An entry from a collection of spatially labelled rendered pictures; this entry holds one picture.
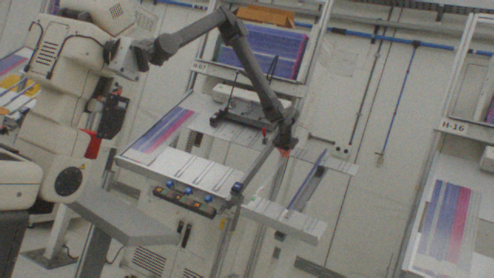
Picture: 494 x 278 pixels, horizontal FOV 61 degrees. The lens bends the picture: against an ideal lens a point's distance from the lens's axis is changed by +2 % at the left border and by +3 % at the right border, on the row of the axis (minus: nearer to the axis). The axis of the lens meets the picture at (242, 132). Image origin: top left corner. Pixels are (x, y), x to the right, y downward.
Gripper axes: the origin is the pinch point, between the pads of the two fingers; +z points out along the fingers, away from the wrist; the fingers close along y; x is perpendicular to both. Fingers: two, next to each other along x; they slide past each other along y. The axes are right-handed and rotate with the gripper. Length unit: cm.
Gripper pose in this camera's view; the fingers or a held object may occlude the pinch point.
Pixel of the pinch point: (285, 155)
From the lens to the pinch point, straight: 187.0
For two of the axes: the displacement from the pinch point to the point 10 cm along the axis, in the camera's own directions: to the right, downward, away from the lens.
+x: -5.3, 5.6, -6.3
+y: -8.4, -2.7, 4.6
